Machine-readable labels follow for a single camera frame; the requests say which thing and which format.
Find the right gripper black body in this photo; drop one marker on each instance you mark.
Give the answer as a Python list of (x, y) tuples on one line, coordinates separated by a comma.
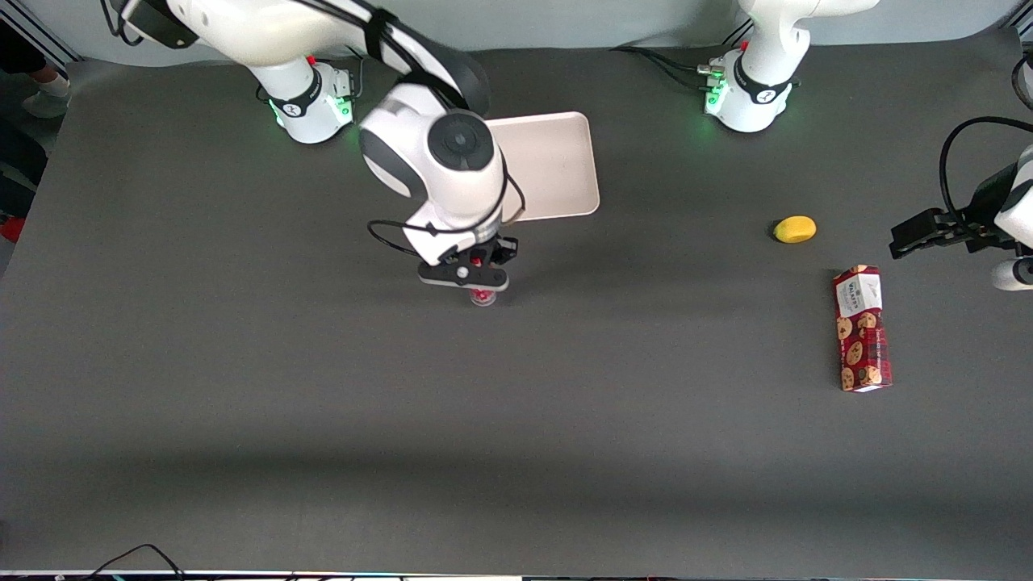
[(503, 249)]

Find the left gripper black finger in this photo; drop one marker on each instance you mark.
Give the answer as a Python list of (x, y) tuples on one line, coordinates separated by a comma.
[(916, 240), (928, 220)]

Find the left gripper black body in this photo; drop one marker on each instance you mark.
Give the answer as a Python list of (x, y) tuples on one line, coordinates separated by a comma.
[(981, 211)]

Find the red coke bottle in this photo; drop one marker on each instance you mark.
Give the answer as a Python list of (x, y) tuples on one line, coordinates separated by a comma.
[(484, 298)]

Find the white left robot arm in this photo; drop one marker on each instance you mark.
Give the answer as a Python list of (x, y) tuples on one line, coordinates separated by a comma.
[(759, 73)]

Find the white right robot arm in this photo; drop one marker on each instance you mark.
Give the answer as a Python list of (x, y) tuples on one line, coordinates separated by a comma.
[(420, 153)]

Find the white rectangular plastic tray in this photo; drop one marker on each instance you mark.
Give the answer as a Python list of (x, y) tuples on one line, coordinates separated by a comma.
[(557, 169)]

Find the red cookie box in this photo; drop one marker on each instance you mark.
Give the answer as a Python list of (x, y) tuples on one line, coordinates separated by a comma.
[(862, 331)]

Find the yellow lemon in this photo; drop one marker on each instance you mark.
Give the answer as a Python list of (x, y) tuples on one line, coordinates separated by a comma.
[(795, 229)]

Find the white shoe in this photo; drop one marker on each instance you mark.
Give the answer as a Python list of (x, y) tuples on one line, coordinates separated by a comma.
[(47, 101)]

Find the small red object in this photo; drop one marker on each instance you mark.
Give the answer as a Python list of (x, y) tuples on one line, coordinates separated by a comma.
[(11, 228)]

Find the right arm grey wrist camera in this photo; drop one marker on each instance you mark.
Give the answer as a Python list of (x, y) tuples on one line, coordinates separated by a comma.
[(444, 276)]

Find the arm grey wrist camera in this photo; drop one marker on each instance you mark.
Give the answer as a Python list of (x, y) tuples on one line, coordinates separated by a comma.
[(444, 276), (1013, 274)]

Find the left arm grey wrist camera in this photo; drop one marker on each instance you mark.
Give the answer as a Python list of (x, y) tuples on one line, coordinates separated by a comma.
[(1013, 274)]

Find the aluminium frame rail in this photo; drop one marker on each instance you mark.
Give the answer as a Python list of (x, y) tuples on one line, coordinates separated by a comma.
[(36, 40)]

